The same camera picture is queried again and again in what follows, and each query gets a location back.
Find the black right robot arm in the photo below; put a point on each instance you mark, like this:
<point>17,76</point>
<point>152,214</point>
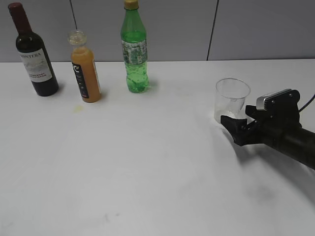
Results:
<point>304,153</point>

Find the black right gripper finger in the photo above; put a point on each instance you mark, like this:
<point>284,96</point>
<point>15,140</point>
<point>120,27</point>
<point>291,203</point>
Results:
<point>251,111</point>
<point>236,128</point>

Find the green plastic soda bottle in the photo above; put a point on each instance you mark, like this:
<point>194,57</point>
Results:
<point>134,45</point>

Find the dark red wine bottle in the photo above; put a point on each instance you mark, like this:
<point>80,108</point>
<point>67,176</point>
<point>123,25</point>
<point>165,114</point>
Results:
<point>33,53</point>

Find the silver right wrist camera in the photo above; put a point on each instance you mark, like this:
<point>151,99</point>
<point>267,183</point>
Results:
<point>261,102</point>

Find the NFC orange juice bottle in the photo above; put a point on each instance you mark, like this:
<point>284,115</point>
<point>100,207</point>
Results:
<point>83,64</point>

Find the transparent plastic cup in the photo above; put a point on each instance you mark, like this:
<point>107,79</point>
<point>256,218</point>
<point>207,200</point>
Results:
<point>230,97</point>

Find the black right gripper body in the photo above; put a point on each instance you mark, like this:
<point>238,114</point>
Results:
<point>279,125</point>

